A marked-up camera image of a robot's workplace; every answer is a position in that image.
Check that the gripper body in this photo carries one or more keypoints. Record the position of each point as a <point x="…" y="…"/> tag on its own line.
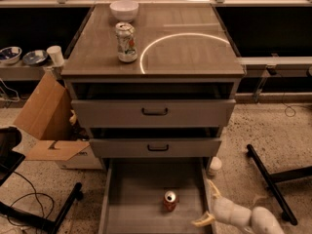
<point x="221" y="209"/>

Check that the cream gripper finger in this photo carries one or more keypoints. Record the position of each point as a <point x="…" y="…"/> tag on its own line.
<point x="215" y="192"/>
<point x="204" y="220"/>

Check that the red coke can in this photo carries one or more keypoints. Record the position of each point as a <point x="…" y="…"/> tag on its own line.
<point x="170" y="200"/>

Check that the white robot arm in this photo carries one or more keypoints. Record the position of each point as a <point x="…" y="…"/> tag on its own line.
<point x="256" y="221"/>

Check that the grey open bottom drawer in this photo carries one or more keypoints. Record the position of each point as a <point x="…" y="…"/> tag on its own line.
<point x="134" y="192"/>

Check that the grey drawer cabinet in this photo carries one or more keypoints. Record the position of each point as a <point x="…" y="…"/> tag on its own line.
<point x="182" y="53"/>

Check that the grey top drawer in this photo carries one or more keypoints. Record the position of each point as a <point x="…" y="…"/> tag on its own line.
<point x="184" y="113"/>

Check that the grey middle drawer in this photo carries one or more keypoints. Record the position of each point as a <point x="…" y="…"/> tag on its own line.
<point x="155" y="147"/>

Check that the white green soda can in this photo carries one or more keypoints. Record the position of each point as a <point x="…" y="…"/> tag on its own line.
<point x="126" y="43"/>

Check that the black stand leg right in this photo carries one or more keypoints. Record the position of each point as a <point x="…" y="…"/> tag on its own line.
<point x="273" y="179"/>

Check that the black stand leg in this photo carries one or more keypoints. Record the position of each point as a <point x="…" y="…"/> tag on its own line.
<point x="42" y="222"/>
<point x="273" y="179"/>

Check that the grey side shelf right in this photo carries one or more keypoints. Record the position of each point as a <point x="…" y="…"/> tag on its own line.
<point x="253" y="63"/>

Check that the grey side shelf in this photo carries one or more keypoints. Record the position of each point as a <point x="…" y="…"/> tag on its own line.
<point x="253" y="63"/>
<point x="23" y="72"/>

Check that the black stand leg left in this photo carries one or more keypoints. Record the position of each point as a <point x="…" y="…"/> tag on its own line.
<point x="42" y="222"/>

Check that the brown cardboard box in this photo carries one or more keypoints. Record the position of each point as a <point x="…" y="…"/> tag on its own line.
<point x="46" y="116"/>

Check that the white ceramic bowl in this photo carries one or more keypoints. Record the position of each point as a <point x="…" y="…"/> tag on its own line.
<point x="124" y="10"/>

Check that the black chair seat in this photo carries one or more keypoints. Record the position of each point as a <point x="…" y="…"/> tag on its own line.
<point x="9" y="159"/>

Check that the white paper cup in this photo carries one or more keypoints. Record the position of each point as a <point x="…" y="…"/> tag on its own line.
<point x="56" y="56"/>

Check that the blue patterned bowl right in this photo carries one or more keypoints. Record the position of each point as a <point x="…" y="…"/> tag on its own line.
<point x="35" y="58"/>

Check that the blue patterned bowl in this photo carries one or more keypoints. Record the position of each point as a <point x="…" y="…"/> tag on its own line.
<point x="35" y="58"/>
<point x="10" y="55"/>

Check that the grey side shelf left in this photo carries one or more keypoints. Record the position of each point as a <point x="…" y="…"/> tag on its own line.
<point x="23" y="72"/>

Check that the blue patterned bowl left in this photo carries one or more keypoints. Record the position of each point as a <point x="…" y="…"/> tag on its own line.
<point x="10" y="55"/>

